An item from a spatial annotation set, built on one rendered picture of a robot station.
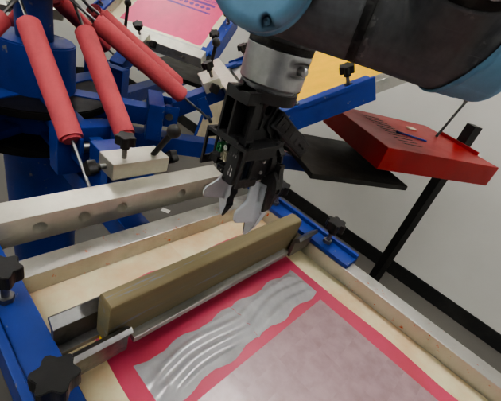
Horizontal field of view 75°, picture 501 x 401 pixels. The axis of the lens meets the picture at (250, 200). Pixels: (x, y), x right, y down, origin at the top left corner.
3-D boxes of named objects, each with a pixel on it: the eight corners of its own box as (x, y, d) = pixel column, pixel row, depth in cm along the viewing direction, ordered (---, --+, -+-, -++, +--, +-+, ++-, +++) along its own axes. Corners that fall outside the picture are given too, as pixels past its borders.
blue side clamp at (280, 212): (346, 277, 75) (359, 255, 72) (335, 286, 72) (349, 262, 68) (254, 206, 90) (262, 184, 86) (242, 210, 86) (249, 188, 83)
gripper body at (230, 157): (196, 165, 43) (217, 72, 37) (241, 157, 49) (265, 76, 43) (235, 196, 40) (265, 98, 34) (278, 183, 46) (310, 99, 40)
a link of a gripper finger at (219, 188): (188, 208, 50) (208, 161, 44) (217, 200, 54) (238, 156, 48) (200, 223, 49) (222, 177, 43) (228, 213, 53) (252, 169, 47)
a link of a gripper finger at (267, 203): (244, 204, 47) (252, 145, 44) (252, 201, 49) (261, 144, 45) (269, 216, 45) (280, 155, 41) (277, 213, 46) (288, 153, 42)
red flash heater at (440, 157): (415, 143, 180) (427, 122, 174) (483, 188, 144) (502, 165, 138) (320, 124, 157) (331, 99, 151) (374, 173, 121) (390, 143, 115)
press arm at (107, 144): (152, 193, 72) (154, 174, 69) (126, 200, 68) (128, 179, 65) (113, 157, 80) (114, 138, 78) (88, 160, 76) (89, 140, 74)
